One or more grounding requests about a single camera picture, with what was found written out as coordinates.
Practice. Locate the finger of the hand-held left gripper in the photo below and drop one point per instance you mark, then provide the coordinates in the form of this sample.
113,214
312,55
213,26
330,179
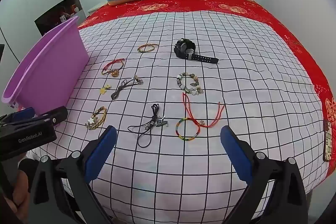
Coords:
56,115
25,113

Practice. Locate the patterned rectangular object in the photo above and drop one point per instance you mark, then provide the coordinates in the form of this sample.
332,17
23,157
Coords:
328,140

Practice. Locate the person's left hand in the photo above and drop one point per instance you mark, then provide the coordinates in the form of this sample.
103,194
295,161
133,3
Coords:
21,195

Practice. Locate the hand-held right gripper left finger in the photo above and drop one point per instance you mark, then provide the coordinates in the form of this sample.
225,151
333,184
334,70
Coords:
101,153

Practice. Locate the black wrist watch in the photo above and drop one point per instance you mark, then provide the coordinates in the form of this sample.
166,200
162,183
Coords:
183,48

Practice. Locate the red patterned bedsheet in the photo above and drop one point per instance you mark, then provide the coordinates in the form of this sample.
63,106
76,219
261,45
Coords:
210,1

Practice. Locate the white black grid sheet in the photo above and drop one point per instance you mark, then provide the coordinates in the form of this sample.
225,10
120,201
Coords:
183,174

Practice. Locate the purple plastic basin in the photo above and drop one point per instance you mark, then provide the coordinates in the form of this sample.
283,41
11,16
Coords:
52,69

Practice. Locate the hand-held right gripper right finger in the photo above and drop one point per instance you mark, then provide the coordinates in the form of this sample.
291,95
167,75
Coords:
236,155

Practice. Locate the white nightstand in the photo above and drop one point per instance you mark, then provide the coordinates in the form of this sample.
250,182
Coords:
94,7

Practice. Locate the yellow flower charm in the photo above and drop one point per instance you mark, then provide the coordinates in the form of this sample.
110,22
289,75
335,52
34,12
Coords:
105,89

